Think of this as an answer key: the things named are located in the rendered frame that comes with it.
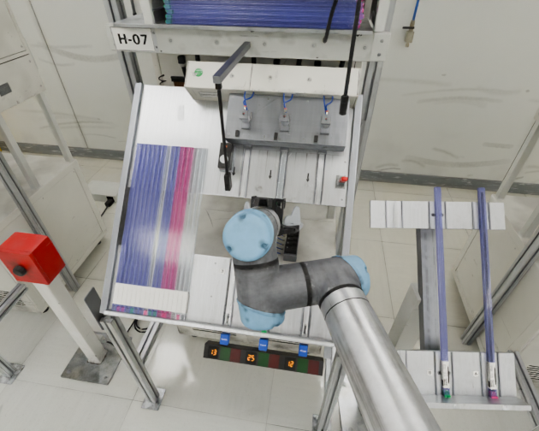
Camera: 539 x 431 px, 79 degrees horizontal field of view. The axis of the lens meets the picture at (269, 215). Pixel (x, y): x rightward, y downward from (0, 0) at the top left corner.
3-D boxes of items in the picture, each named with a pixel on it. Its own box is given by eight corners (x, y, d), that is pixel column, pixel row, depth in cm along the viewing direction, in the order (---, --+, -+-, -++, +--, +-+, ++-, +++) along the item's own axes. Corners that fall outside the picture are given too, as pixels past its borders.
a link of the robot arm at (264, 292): (311, 325, 52) (304, 257, 51) (241, 337, 50) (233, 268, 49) (299, 308, 60) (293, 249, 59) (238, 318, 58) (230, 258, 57)
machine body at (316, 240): (319, 361, 157) (335, 279, 118) (180, 340, 166) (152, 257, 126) (322, 262, 207) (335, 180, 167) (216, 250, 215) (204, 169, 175)
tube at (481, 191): (494, 396, 78) (497, 398, 77) (488, 396, 78) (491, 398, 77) (482, 188, 84) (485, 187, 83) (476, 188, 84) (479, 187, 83)
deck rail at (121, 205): (117, 309, 101) (105, 314, 95) (111, 309, 101) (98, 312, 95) (151, 92, 108) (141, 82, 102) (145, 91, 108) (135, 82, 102)
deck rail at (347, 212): (339, 341, 93) (340, 347, 87) (331, 340, 93) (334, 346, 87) (359, 103, 100) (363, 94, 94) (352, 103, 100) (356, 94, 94)
